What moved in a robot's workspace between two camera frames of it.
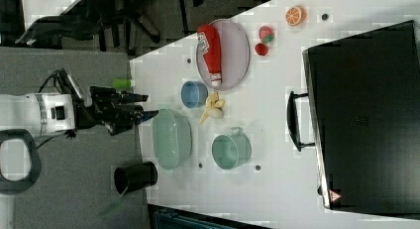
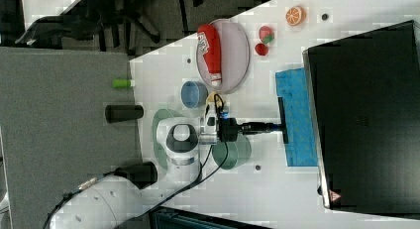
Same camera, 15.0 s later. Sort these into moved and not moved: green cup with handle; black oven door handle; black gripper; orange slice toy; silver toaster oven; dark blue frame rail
Moved: black gripper; black oven door handle
Not moved: silver toaster oven; green cup with handle; orange slice toy; dark blue frame rail
